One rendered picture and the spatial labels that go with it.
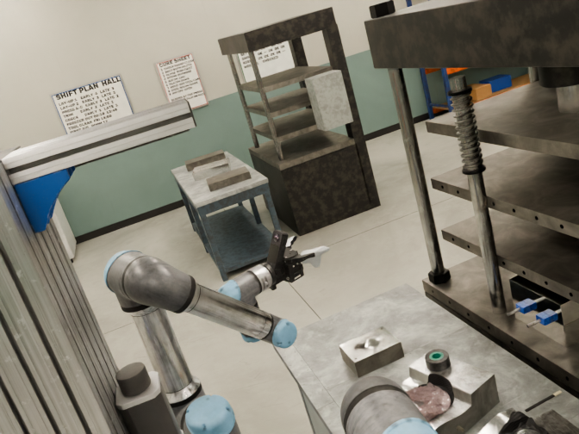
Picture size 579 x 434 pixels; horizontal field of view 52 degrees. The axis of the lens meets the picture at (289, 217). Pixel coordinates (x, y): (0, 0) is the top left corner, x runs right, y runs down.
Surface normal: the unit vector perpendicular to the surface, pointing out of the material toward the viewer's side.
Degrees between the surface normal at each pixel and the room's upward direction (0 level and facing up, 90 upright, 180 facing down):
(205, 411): 7
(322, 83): 90
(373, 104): 90
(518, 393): 0
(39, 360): 90
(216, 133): 90
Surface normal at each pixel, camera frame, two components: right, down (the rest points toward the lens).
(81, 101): 0.30, 0.23
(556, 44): -0.91, 0.35
